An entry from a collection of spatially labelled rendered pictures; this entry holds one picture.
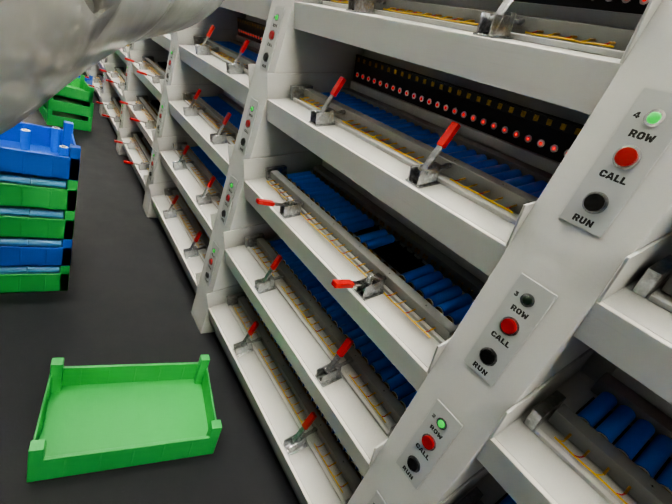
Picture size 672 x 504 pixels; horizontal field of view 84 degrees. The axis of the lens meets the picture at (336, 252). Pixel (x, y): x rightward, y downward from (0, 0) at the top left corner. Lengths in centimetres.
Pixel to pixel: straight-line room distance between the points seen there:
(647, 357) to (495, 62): 33
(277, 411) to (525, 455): 52
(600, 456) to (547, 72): 40
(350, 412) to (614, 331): 41
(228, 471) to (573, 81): 84
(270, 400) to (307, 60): 73
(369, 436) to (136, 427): 49
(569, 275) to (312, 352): 47
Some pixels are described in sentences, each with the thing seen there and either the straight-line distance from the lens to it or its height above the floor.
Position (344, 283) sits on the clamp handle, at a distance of 54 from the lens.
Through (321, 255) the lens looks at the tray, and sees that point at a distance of 65.
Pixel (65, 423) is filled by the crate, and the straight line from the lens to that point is 93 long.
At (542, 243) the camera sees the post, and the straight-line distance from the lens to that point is 42.
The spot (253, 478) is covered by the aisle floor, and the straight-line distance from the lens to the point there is 89.
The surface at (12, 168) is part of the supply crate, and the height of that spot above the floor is 33.
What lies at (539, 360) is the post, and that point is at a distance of 44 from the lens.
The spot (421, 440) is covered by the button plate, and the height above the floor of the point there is 39.
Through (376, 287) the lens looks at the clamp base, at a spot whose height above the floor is 49.
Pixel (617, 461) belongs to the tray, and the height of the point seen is 51.
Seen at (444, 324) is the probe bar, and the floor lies 51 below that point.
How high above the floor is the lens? 74
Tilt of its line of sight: 23 degrees down
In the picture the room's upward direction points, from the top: 23 degrees clockwise
